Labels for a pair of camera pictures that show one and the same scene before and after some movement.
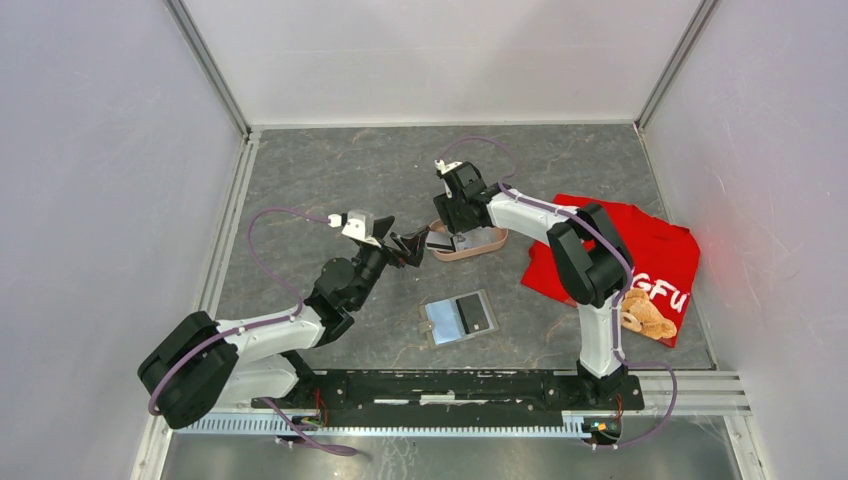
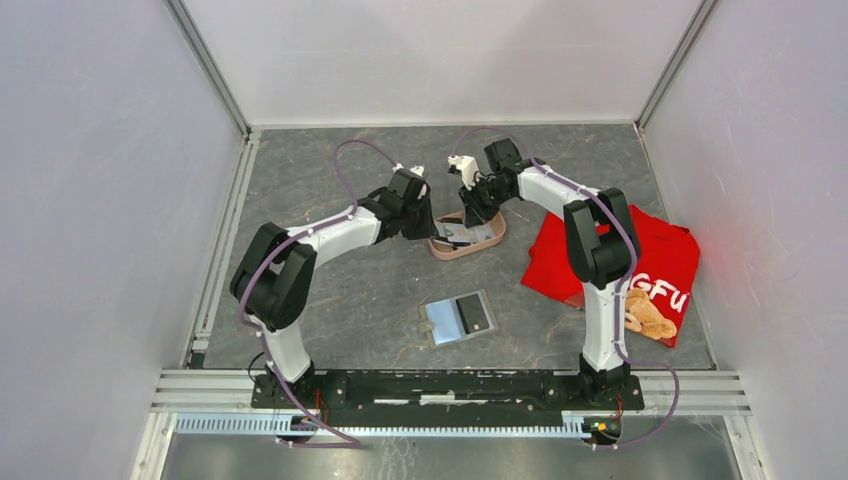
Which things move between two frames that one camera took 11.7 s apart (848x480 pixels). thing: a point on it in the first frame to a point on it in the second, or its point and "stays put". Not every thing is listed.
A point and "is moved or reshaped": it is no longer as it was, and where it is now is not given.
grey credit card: x=439 y=241 is moved or reshaped
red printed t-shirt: x=665 y=258 stays put
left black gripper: x=414 y=241 to x=428 y=230
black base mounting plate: x=315 y=398 stays put
